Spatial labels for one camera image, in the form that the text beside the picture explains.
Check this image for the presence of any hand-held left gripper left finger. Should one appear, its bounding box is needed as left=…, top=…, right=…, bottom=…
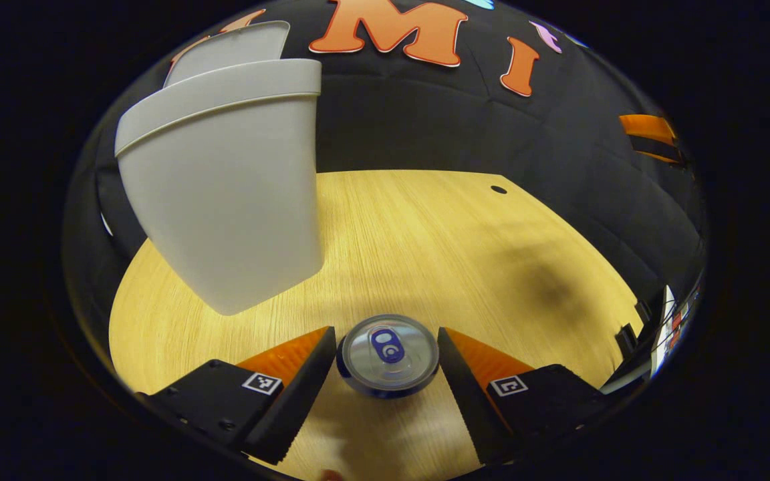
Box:
left=148, top=325, right=338, bottom=466

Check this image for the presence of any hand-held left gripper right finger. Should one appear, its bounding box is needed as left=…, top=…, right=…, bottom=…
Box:
left=436, top=327, right=610, bottom=466

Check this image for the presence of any silver blue pop can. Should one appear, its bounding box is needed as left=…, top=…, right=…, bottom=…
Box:
left=336, top=313, right=441, bottom=400

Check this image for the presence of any white desktop garbage bin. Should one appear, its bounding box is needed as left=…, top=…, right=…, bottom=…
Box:
left=114, top=20, right=324, bottom=317

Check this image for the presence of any wooden desktop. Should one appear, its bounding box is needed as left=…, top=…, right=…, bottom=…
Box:
left=109, top=169, right=646, bottom=481

